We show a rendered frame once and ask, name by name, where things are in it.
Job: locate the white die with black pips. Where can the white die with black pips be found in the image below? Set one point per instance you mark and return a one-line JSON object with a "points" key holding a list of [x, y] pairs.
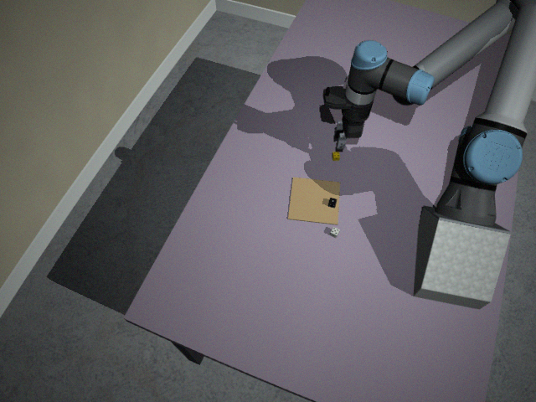
{"points": [[334, 232]]}

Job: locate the tan flat mat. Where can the tan flat mat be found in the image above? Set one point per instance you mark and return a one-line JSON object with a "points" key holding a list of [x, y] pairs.
{"points": [[310, 198]]}

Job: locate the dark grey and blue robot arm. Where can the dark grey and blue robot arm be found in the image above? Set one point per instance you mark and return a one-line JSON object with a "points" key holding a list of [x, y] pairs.
{"points": [[494, 155]]}

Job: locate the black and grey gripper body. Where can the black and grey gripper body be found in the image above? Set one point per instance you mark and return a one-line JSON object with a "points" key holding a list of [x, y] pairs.
{"points": [[354, 112]]}

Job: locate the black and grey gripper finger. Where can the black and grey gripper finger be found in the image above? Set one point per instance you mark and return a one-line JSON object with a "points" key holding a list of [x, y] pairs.
{"points": [[339, 129], [341, 141]]}

